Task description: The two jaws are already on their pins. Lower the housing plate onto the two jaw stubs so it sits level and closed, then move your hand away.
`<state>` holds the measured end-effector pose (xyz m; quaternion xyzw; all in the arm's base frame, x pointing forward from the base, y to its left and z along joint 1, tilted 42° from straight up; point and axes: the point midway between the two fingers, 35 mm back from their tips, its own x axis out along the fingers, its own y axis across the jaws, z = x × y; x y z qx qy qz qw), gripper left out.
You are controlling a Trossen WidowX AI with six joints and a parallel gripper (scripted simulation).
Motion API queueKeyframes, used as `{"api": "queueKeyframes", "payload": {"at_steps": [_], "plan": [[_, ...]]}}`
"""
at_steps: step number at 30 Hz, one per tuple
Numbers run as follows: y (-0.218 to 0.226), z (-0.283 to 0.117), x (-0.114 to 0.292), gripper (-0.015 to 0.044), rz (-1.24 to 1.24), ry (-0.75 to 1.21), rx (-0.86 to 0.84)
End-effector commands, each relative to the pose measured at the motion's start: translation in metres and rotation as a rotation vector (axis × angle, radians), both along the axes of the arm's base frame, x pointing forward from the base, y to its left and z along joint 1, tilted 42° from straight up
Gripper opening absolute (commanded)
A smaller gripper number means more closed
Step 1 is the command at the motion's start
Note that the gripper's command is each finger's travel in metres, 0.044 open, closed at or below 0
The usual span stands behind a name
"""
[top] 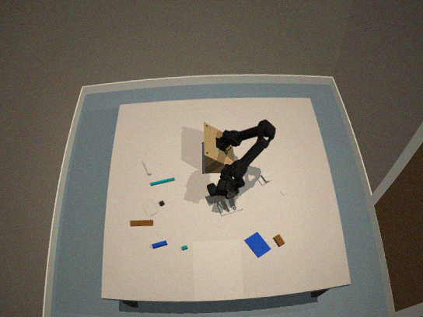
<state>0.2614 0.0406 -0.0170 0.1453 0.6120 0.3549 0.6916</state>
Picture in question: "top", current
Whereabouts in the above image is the brown flat bar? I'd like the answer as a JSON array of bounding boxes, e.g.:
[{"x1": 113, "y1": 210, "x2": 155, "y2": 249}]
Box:
[{"x1": 130, "y1": 220, "x2": 153, "y2": 227}]

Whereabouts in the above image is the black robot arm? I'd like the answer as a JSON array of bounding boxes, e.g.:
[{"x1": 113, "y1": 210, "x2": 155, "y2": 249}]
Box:
[{"x1": 215, "y1": 119, "x2": 276, "y2": 199}]

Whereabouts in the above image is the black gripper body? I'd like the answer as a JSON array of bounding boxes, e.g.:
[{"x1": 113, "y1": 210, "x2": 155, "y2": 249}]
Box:
[{"x1": 207, "y1": 178, "x2": 245, "y2": 197}]

